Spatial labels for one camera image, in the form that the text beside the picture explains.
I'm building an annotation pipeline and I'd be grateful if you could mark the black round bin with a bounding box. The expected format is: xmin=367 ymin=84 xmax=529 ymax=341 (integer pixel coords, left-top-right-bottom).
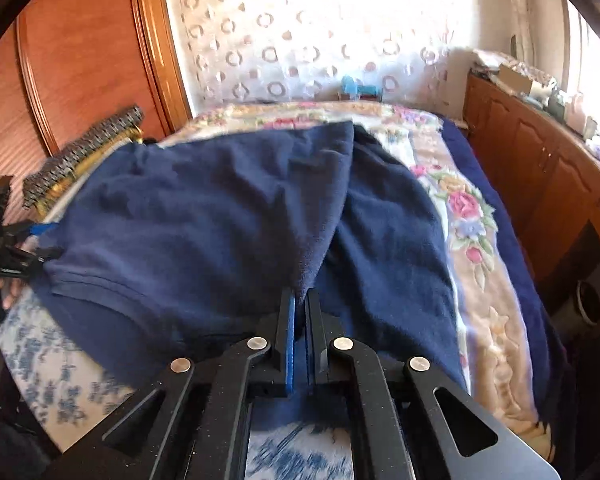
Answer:
xmin=575 ymin=280 xmax=600 ymax=327

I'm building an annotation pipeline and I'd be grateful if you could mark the blue floral bed sheet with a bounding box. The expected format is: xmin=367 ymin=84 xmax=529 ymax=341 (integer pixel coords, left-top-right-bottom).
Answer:
xmin=0 ymin=287 xmax=356 ymax=480

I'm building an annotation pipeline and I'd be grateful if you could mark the white plastic jug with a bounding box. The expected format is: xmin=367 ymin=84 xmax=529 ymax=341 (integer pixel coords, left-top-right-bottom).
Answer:
xmin=565 ymin=92 xmax=589 ymax=131

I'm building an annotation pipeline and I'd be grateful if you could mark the wooden slatted wardrobe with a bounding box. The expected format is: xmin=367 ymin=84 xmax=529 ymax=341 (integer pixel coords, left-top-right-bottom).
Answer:
xmin=0 ymin=0 xmax=193 ymax=241

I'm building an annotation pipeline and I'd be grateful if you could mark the long wooden cabinet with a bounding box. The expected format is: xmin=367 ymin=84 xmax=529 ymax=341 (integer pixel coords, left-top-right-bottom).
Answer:
xmin=462 ymin=70 xmax=600 ymax=288

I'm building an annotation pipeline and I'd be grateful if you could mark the pale window curtain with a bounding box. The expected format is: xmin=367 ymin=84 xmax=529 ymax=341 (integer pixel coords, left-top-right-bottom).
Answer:
xmin=497 ymin=0 xmax=539 ymax=61

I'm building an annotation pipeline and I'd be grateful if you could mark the floral quilt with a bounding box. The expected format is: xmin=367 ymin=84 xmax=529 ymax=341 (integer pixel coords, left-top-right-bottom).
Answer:
xmin=160 ymin=100 xmax=553 ymax=456

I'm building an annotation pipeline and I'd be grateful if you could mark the dark ring-patterned cloth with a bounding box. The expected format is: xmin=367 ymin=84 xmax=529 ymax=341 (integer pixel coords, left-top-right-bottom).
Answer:
xmin=22 ymin=105 xmax=146 ymax=211

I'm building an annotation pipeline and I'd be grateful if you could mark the teal plastic bag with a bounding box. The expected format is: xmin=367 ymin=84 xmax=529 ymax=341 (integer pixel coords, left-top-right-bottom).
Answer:
xmin=340 ymin=76 xmax=382 ymax=99

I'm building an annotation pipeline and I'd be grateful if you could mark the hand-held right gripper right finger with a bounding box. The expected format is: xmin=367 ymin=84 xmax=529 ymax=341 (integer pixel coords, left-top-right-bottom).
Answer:
xmin=305 ymin=287 xmax=561 ymax=480

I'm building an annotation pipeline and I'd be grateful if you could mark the circle-patterned sheer curtain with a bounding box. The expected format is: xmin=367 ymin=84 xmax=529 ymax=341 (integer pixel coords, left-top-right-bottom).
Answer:
xmin=162 ymin=0 xmax=473 ymax=116

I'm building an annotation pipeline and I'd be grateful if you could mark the navy printed t-shirt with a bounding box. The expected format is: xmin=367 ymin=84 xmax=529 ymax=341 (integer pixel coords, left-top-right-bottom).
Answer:
xmin=30 ymin=121 xmax=468 ymax=396

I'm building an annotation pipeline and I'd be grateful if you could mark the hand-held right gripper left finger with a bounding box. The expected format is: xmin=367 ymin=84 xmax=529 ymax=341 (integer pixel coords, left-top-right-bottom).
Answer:
xmin=45 ymin=287 xmax=297 ymax=480

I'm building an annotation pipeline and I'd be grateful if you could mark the open cardboard box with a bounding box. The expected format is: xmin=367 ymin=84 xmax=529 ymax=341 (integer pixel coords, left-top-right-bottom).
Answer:
xmin=497 ymin=64 xmax=534 ymax=94

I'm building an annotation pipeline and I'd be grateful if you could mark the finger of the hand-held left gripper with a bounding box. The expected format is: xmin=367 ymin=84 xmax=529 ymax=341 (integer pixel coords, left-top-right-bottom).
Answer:
xmin=0 ymin=246 xmax=65 ymax=282
xmin=9 ymin=222 xmax=59 ymax=242

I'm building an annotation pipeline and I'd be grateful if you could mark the window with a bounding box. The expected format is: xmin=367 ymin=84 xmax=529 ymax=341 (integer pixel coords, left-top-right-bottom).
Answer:
xmin=560 ymin=0 xmax=600 ymax=128

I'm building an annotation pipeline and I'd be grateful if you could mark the person's left hand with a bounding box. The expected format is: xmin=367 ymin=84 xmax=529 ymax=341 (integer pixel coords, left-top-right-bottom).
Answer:
xmin=0 ymin=276 xmax=25 ymax=313

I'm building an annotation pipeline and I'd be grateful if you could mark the folded floral cloth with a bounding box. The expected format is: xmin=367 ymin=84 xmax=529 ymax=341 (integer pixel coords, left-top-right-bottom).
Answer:
xmin=472 ymin=50 xmax=506 ymax=79

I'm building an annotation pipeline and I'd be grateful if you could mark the navy blanket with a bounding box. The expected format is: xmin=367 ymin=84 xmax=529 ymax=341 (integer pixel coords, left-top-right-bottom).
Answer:
xmin=440 ymin=115 xmax=576 ymax=441

